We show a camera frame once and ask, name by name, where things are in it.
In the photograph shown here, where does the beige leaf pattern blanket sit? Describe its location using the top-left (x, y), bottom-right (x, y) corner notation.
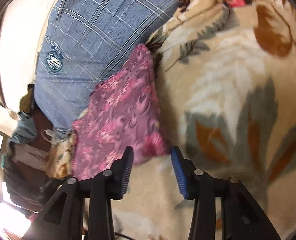
top-left (45, 0), bottom-right (296, 240)

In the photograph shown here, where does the grey cloth on headboard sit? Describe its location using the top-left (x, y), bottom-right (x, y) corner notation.
top-left (14, 144), bottom-right (48, 172)

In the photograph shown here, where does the teal cloth on headboard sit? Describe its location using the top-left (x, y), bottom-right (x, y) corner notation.
top-left (8, 111), bottom-right (38, 144)

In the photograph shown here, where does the pink floral garment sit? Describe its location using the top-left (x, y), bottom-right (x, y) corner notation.
top-left (71, 44), bottom-right (170, 180)

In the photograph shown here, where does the olive cloth on headboard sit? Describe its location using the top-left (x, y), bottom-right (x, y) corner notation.
top-left (19, 83), bottom-right (34, 114)

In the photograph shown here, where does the white charger with cable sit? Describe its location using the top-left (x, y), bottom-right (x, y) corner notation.
top-left (40, 128), bottom-right (64, 145)

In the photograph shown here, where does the blue plaid pillow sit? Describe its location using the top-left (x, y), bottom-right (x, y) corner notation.
top-left (34, 0), bottom-right (180, 132)

